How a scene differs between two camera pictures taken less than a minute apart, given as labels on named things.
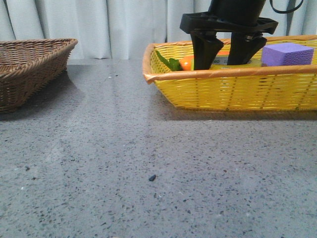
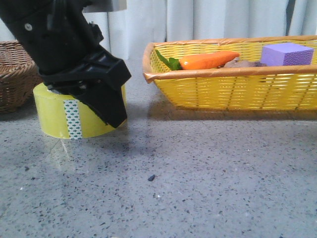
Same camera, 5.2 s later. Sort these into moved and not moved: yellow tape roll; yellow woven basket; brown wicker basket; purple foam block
Moved: yellow tape roll
Not moved: purple foam block; brown wicker basket; yellow woven basket
